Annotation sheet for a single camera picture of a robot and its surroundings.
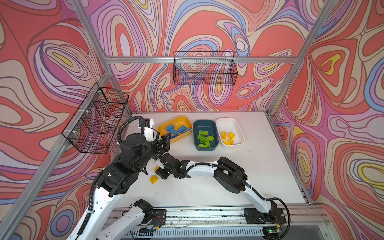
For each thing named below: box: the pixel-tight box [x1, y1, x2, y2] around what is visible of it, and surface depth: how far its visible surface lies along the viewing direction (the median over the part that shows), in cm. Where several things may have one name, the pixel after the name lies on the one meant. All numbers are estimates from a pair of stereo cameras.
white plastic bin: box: [215, 117, 245, 147], surface depth 107 cm
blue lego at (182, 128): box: [178, 125, 187, 134], surface depth 110 cm
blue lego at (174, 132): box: [170, 129, 179, 136], surface depth 109 cm
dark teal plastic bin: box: [193, 119, 219, 152], surface depth 104 cm
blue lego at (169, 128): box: [166, 124, 175, 132], surface depth 109 cm
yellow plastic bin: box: [157, 116, 193, 144], surface depth 110 cm
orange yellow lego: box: [221, 131, 227, 140], surface depth 106 cm
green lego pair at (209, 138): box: [205, 135, 215, 142], surface depth 104 cm
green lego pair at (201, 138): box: [197, 134, 206, 144], surface depth 103 cm
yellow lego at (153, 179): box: [149, 175, 159, 184], surface depth 86 cm
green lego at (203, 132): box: [199, 130, 209, 136], surface depth 109 cm
